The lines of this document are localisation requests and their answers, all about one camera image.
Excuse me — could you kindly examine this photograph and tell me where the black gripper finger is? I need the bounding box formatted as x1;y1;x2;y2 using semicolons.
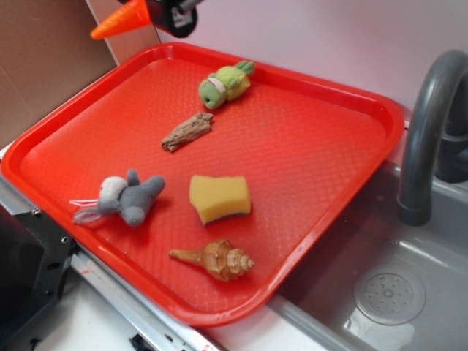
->
146;0;200;38

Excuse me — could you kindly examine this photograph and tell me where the orange plastic toy carrot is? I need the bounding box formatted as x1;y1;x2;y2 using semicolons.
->
90;0;152;40

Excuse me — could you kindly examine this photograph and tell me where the green plush frog toy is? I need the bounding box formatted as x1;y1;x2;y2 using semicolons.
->
198;61;256;110

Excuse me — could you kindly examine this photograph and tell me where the brown driftwood piece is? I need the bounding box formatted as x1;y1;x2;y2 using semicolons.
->
162;113;214;152

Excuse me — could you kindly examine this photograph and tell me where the brown cardboard panel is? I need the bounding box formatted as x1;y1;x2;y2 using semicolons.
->
1;1;159;148

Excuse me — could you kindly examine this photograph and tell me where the red plastic tray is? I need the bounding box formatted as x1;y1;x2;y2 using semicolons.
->
1;42;404;327

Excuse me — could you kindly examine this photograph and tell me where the yellow sponge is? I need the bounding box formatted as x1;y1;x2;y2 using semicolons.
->
189;175;252;224

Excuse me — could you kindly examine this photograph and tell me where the grey plush bunny toy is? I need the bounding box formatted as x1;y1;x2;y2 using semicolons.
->
73;170;166;227

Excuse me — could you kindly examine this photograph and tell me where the tan conch seashell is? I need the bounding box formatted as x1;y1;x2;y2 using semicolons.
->
169;239;255;282

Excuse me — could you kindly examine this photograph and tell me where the grey toy faucet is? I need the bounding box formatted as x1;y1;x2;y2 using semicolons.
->
397;50;467;226

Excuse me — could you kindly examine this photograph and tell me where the grey plastic toy sink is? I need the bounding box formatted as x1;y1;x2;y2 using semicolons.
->
269;164;467;350

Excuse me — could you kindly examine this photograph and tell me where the round sink drain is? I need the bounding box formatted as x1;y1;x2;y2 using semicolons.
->
353;265;426;326

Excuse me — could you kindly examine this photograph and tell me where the black metal bracket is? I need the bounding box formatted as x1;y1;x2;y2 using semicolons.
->
1;207;75;343

